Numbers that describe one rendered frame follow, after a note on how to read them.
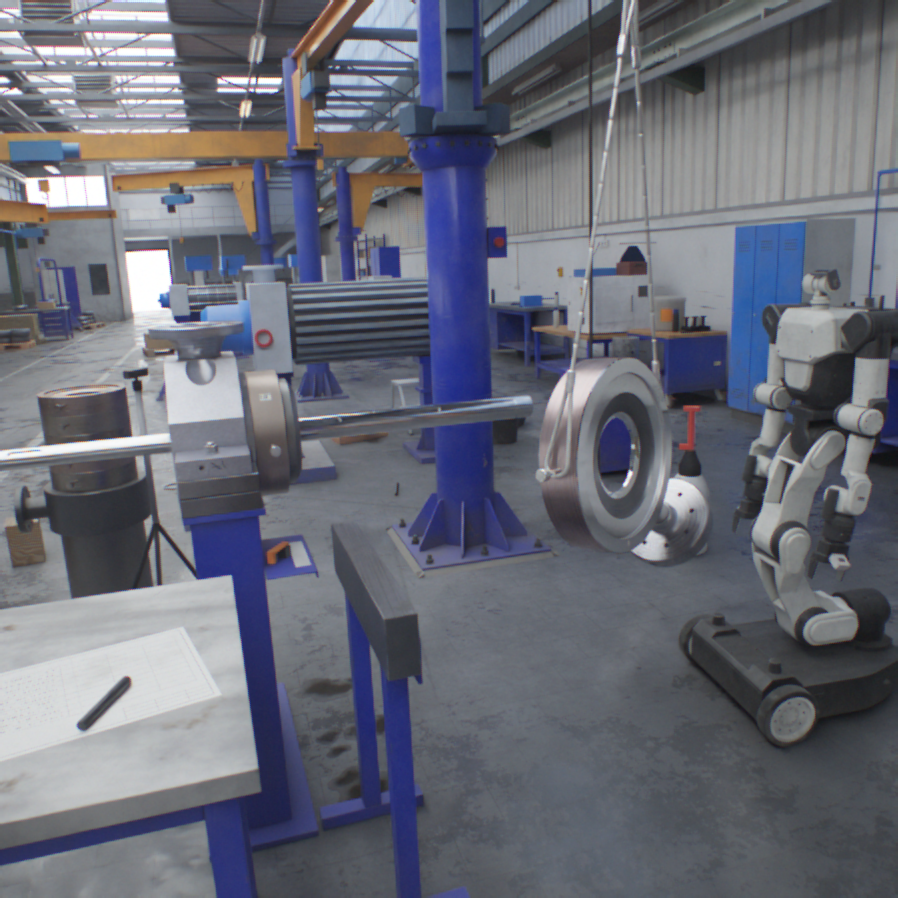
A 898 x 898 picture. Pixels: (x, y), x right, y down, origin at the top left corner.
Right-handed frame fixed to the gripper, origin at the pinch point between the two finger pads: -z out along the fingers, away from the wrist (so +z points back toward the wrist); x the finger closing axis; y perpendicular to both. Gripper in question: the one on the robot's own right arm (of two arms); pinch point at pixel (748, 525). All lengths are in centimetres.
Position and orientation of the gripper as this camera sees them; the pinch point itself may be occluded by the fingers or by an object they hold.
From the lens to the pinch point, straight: 301.9
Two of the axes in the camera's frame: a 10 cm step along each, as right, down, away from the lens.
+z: 1.5, -9.7, -1.9
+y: 1.9, 2.2, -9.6
